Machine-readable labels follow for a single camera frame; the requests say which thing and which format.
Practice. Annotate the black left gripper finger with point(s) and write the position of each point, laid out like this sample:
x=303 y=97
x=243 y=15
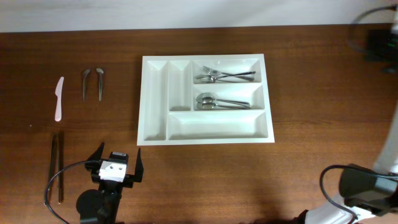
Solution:
x=139 y=168
x=96 y=156

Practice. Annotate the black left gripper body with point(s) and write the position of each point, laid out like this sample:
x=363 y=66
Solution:
x=132 y=179

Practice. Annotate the large silver spoon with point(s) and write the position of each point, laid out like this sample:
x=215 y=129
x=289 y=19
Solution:
x=208 y=97
x=212 y=106

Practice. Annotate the silver fork with long handle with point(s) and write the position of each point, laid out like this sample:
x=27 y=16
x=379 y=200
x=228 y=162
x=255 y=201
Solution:
x=211 y=70

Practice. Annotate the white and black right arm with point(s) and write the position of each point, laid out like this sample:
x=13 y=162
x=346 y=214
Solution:
x=364 y=193

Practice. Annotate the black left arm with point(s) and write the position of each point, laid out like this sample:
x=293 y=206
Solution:
x=101 y=205

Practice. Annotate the right dark chopstick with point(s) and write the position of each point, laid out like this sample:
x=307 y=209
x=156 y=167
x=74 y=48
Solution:
x=59 y=168

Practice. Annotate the dark chopstick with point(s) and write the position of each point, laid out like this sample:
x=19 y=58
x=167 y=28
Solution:
x=59 y=168
x=53 y=156

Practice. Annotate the left dark chopstick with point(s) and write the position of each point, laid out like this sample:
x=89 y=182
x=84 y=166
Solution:
x=53 y=156

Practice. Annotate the white cutlery tray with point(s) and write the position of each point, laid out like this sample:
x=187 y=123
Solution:
x=168 y=113

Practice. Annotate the pink plastic knife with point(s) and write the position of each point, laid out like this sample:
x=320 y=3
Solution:
x=58 y=93

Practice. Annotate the left small grey spoon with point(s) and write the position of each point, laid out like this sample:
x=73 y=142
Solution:
x=84 y=83

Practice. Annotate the small grey spoon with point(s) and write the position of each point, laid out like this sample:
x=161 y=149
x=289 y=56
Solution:
x=84 y=83
x=100 y=73

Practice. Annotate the right small grey spoon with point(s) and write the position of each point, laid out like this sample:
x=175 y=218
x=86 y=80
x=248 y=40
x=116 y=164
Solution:
x=100 y=73

